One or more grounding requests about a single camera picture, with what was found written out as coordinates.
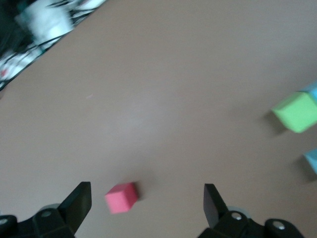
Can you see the green foam cube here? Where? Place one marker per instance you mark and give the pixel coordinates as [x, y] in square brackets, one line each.
[296, 112]

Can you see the white device box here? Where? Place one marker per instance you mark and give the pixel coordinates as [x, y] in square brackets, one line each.
[47, 22]

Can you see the red foam cube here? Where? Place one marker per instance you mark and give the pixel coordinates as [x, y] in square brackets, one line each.
[121, 198]

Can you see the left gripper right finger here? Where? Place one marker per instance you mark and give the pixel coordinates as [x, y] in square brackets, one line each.
[223, 220]

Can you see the large table cover sheet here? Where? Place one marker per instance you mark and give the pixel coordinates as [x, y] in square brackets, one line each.
[161, 86]

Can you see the blue foam cube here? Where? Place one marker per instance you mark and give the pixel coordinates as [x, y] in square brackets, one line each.
[313, 93]
[312, 161]

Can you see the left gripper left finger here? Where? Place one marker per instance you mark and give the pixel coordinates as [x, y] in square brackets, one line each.
[69, 215]

